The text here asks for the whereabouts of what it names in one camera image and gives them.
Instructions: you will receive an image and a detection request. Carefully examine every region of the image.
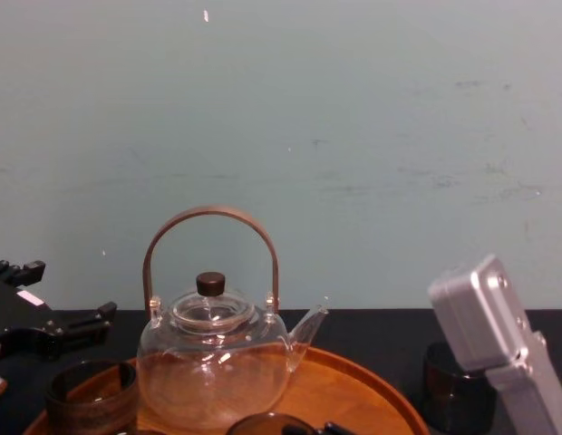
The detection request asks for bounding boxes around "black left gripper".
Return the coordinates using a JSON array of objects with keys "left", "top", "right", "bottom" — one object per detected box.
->
[{"left": 0, "top": 259, "right": 119, "bottom": 363}]

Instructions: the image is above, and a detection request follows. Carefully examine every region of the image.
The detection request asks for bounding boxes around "round wooden tray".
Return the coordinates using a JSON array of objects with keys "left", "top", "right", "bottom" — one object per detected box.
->
[{"left": 22, "top": 345, "right": 431, "bottom": 435}]

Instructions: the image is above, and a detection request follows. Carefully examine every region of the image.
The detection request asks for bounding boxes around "smoked dark glass cup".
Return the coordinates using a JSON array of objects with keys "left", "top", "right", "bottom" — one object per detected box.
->
[
  {"left": 420, "top": 341, "right": 498, "bottom": 432},
  {"left": 228, "top": 411, "right": 319, "bottom": 435}
]

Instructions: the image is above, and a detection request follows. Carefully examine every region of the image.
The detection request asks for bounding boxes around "smoked glass cup, wooden sleeve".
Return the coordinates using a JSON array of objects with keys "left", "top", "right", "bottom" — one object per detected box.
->
[{"left": 44, "top": 359, "right": 140, "bottom": 435}]

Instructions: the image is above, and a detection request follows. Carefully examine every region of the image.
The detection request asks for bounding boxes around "glass teapot lid, dark knob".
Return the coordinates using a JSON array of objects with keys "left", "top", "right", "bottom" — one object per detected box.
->
[{"left": 171, "top": 271, "right": 257, "bottom": 334}]

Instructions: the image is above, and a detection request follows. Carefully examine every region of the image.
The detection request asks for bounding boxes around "clear glass teapot, wooden handle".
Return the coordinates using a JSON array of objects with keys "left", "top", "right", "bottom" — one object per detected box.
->
[{"left": 136, "top": 206, "right": 330, "bottom": 430}]

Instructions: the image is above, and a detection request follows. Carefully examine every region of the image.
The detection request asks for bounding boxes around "plain pale wall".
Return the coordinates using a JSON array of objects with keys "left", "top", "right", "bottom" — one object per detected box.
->
[{"left": 0, "top": 0, "right": 562, "bottom": 312}]

